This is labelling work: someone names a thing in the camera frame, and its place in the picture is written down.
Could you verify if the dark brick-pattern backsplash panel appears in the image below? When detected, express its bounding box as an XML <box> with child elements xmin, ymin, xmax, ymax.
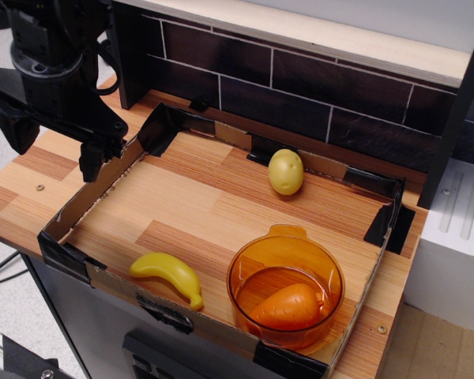
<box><xmin>112</xmin><ymin>2</ymin><xmax>457</xmax><ymax>172</ymax></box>

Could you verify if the white ribbed sink drainboard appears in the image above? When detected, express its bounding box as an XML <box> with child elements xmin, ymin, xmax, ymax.
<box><xmin>404</xmin><ymin>159</ymin><xmax>474</xmax><ymax>331</ymax></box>

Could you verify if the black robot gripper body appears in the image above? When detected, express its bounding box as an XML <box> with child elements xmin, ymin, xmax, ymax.
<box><xmin>0</xmin><ymin>50</ymin><xmax>128</xmax><ymax>158</ymax></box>

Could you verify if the black control panel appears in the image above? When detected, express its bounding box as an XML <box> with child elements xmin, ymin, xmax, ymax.
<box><xmin>122</xmin><ymin>334</ymin><xmax>182</xmax><ymax>378</ymax></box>

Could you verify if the yellow-green plastic toy potato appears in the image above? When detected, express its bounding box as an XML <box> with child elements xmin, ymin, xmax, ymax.
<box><xmin>268</xmin><ymin>148</ymin><xmax>304</xmax><ymax>196</ymax></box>

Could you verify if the yellow plastic toy banana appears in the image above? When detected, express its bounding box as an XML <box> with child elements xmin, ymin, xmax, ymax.
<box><xmin>129</xmin><ymin>252</ymin><xmax>204</xmax><ymax>310</ymax></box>

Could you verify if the aluminium frame with black bracket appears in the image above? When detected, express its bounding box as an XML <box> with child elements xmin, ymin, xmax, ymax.
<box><xmin>0</xmin><ymin>333</ymin><xmax>70</xmax><ymax>379</ymax></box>

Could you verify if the orange plastic toy carrot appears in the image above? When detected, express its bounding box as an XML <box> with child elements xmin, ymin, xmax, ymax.
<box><xmin>249</xmin><ymin>283</ymin><xmax>324</xmax><ymax>331</ymax></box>

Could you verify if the cardboard fence with black tape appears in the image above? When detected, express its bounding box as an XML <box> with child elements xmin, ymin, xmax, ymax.
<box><xmin>35</xmin><ymin>100</ymin><xmax>425</xmax><ymax>378</ymax></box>

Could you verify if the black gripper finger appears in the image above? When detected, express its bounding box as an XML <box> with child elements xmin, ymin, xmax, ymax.
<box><xmin>0</xmin><ymin>108</ymin><xmax>40</xmax><ymax>155</ymax></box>
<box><xmin>79</xmin><ymin>141</ymin><xmax>111</xmax><ymax>182</ymax></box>

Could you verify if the transparent orange plastic pot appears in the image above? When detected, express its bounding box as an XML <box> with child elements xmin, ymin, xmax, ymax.
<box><xmin>227</xmin><ymin>225</ymin><xmax>345</xmax><ymax>350</ymax></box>

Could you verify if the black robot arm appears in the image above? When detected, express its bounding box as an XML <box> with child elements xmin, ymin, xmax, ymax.
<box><xmin>0</xmin><ymin>1</ymin><xmax>128</xmax><ymax>182</ymax></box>

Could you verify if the black vertical post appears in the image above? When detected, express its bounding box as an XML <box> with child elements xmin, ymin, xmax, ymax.
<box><xmin>417</xmin><ymin>49</ymin><xmax>474</xmax><ymax>210</ymax></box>

